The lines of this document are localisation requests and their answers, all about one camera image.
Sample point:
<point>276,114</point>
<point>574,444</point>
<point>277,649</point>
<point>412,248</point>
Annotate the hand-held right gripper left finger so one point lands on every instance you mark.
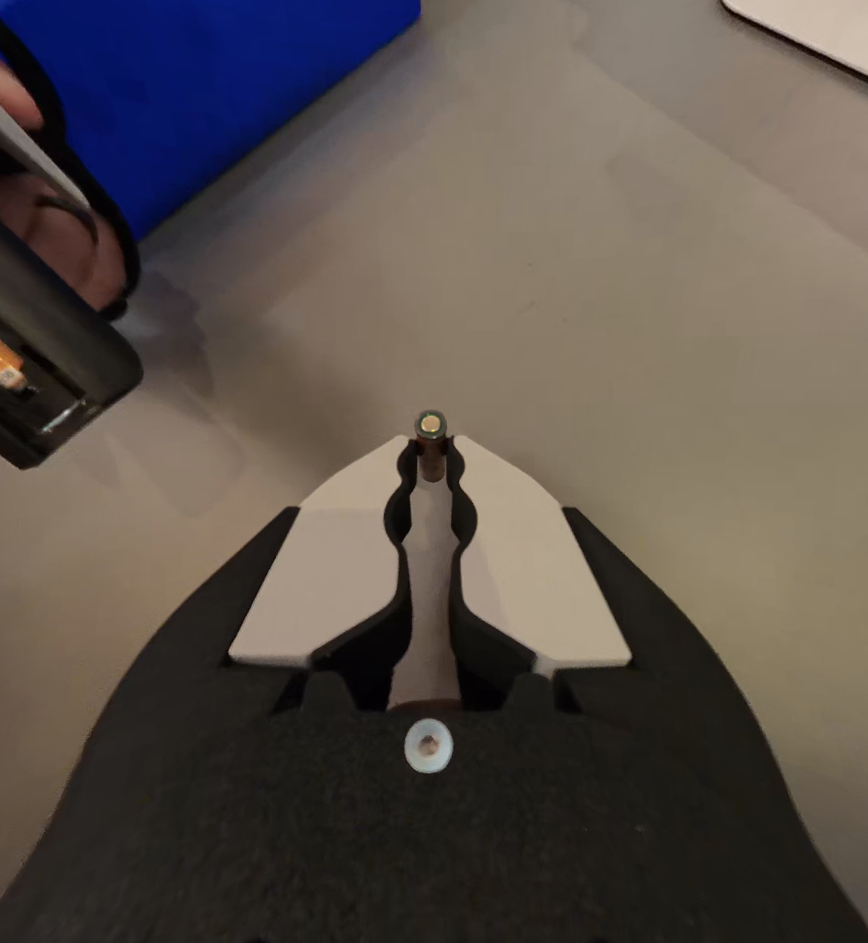
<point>316,582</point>

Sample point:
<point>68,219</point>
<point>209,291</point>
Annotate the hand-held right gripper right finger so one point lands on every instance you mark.
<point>544,582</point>

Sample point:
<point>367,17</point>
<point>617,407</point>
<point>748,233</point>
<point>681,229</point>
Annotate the black flashlight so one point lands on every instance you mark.
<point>44,317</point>

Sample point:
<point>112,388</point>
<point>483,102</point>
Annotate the large blue plastic bin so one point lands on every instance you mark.
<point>206,96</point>

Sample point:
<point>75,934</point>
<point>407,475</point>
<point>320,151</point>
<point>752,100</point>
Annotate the grey desk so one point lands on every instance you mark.
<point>588,295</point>

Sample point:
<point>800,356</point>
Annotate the person's left hand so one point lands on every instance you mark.
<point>3,92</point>

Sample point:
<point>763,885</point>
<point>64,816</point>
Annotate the white sheet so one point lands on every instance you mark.
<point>832,37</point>

